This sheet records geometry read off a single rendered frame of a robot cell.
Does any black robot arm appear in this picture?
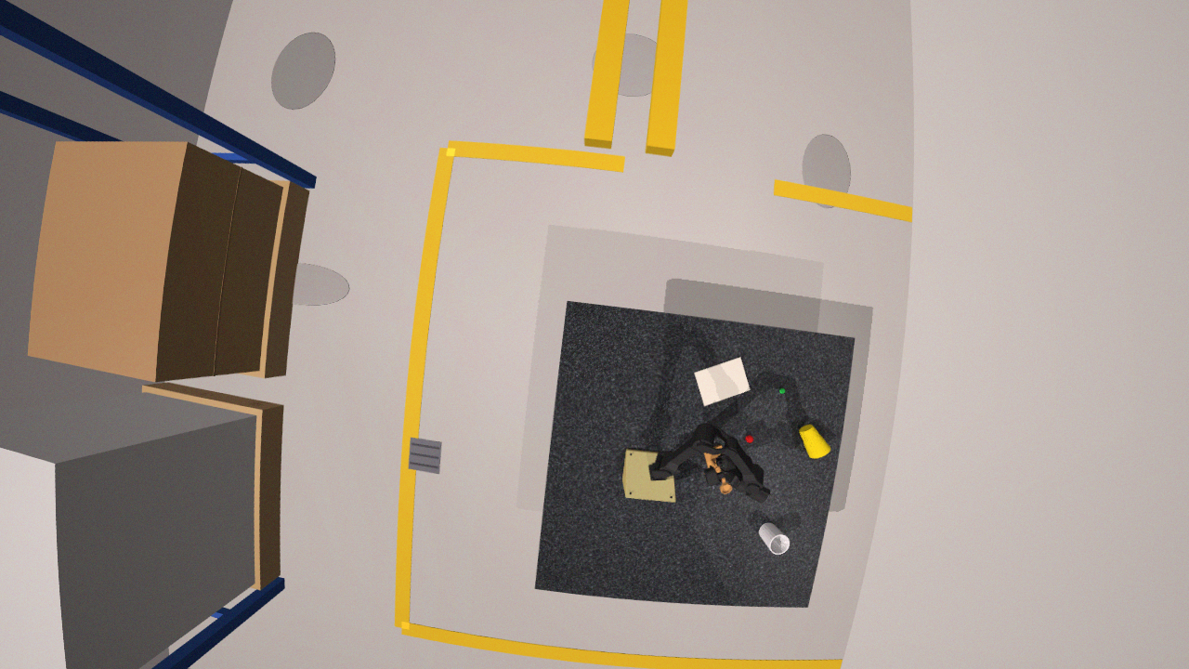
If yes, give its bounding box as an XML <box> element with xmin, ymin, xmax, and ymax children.
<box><xmin>649</xmin><ymin>424</ymin><xmax>770</xmax><ymax>504</ymax></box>

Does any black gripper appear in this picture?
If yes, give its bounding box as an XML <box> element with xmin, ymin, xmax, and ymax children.
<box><xmin>704</xmin><ymin>466</ymin><xmax>741</xmax><ymax>487</ymax></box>

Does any white cup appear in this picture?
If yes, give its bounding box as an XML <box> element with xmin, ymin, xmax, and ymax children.
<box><xmin>759</xmin><ymin>523</ymin><xmax>789</xmax><ymax>555</ymax></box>

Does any wooden catapult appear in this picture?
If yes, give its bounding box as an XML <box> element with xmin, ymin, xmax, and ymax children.
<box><xmin>704</xmin><ymin>444</ymin><xmax>732</xmax><ymax>494</ymax></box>

